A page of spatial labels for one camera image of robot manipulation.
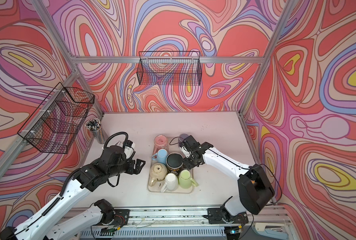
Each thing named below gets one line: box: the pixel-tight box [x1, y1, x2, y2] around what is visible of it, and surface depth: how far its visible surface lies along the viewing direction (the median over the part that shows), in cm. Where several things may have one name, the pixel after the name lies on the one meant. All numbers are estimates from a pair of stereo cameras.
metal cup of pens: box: [85, 118, 106, 144], surface depth 93 cm
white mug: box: [160, 172, 179, 193], surface depth 79 cm
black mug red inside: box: [166, 152, 184, 176], surface depth 83 cm
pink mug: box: [153, 134, 168, 155], surface depth 91 cm
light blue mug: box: [151, 148, 168, 165], surface depth 87 cm
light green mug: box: [178, 169, 199, 189], surface depth 80 cm
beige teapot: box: [149, 162, 168, 187], surface depth 82 cm
